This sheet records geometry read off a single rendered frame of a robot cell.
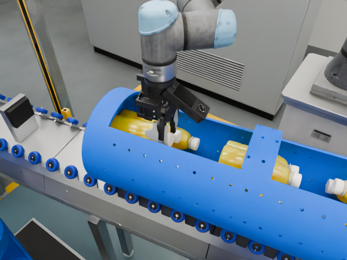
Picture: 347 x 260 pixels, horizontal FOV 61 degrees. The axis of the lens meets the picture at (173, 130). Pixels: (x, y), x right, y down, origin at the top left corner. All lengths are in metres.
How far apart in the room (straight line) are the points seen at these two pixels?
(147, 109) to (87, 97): 2.24
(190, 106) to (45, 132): 0.70
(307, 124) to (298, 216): 0.46
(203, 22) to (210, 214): 0.43
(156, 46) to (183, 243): 0.59
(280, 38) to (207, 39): 1.69
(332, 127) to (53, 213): 1.70
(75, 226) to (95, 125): 1.33
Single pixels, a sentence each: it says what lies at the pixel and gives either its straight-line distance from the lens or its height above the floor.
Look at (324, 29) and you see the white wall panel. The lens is 3.57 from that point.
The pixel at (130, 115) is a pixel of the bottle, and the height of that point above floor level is 1.14.
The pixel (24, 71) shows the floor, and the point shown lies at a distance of 3.54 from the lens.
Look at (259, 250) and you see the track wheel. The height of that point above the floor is 0.96.
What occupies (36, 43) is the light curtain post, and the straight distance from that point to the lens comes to 1.40.
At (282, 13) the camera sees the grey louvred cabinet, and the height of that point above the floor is 0.92.
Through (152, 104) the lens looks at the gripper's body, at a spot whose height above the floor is 1.29.
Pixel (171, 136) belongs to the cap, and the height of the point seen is 1.16.
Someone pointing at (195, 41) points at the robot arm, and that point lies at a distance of 0.61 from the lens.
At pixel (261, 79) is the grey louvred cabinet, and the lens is 2.47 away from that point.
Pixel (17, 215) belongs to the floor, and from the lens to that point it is 2.23.
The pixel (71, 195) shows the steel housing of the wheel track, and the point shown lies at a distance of 1.08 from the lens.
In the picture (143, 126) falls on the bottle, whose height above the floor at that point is 1.18.
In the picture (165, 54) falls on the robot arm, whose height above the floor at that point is 1.42.
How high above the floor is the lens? 1.72
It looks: 44 degrees down
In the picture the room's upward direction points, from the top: straight up
